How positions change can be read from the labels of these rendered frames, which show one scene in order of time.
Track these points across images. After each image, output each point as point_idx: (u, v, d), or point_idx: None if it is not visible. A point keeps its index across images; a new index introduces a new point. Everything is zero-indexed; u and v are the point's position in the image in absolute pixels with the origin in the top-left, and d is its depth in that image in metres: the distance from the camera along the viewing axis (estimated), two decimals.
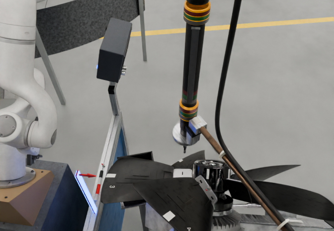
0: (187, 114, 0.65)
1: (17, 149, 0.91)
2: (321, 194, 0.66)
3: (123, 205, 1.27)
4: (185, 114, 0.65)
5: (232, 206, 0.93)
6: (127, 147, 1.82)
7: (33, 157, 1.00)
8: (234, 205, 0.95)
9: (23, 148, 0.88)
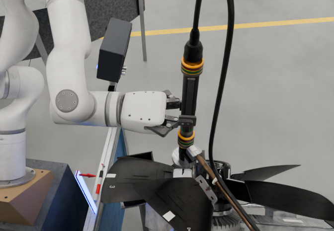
0: (185, 142, 0.74)
1: (123, 128, 0.67)
2: (321, 194, 0.66)
3: (123, 205, 1.27)
4: (183, 143, 0.74)
5: (232, 206, 0.93)
6: (127, 147, 1.82)
7: (170, 122, 0.66)
8: None
9: (105, 119, 0.65)
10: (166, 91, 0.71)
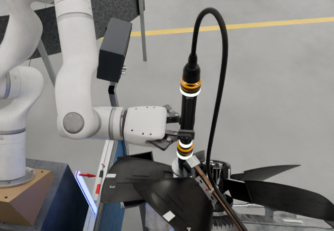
0: (184, 154, 0.78)
1: (126, 142, 0.71)
2: (321, 194, 0.66)
3: (123, 205, 1.27)
4: (182, 154, 0.78)
5: (232, 206, 0.93)
6: (127, 147, 1.82)
7: (170, 136, 0.70)
8: (234, 205, 0.95)
9: (109, 133, 0.69)
10: (166, 106, 0.76)
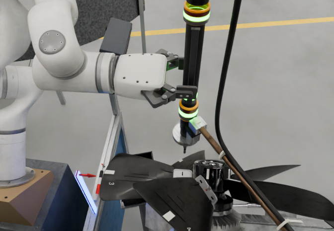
0: (187, 114, 0.65)
1: (117, 95, 0.58)
2: (321, 194, 0.66)
3: (123, 205, 1.27)
4: (185, 115, 0.65)
5: (232, 206, 0.93)
6: (127, 147, 1.82)
7: (166, 94, 0.56)
8: (234, 205, 0.95)
9: (96, 83, 0.56)
10: (160, 50, 0.64)
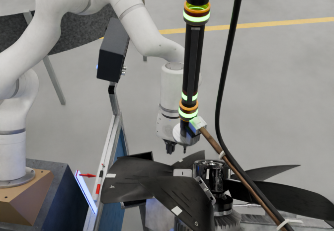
0: (187, 114, 0.65)
1: None
2: (142, 184, 0.66)
3: (123, 205, 1.27)
4: (185, 115, 0.65)
5: (217, 212, 0.87)
6: (127, 147, 1.82)
7: None
8: (234, 205, 0.95)
9: None
10: None
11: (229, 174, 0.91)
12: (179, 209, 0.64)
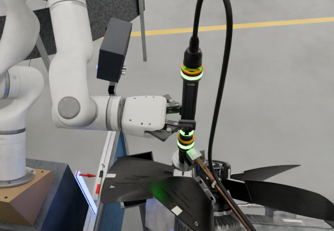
0: (185, 146, 0.75)
1: (124, 132, 0.68)
2: (142, 184, 0.66)
3: (123, 205, 1.27)
4: (183, 146, 0.75)
5: (217, 212, 0.87)
6: (127, 147, 1.82)
7: (170, 126, 0.67)
8: None
9: (107, 123, 0.66)
10: (166, 96, 0.73)
11: (229, 174, 0.91)
12: (179, 209, 0.64)
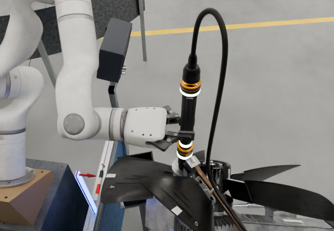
0: None
1: (126, 143, 0.71)
2: (142, 184, 0.66)
3: (123, 205, 1.27)
4: (182, 155, 0.78)
5: (217, 212, 0.87)
6: (127, 147, 1.82)
7: (170, 137, 0.70)
8: (234, 205, 0.95)
9: (110, 134, 0.70)
10: (166, 107, 0.76)
11: (229, 174, 0.91)
12: (179, 209, 0.64)
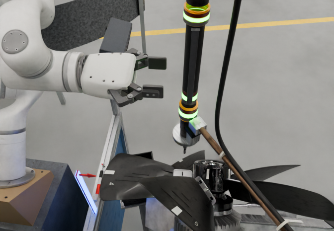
0: (187, 114, 0.65)
1: (85, 94, 0.59)
2: (142, 184, 0.66)
3: (123, 205, 1.27)
4: (185, 115, 0.65)
5: (217, 212, 0.87)
6: (127, 147, 1.82)
7: (133, 93, 0.56)
8: (234, 205, 0.95)
9: (63, 82, 0.57)
10: (131, 50, 0.64)
11: (229, 174, 0.91)
12: (179, 209, 0.64)
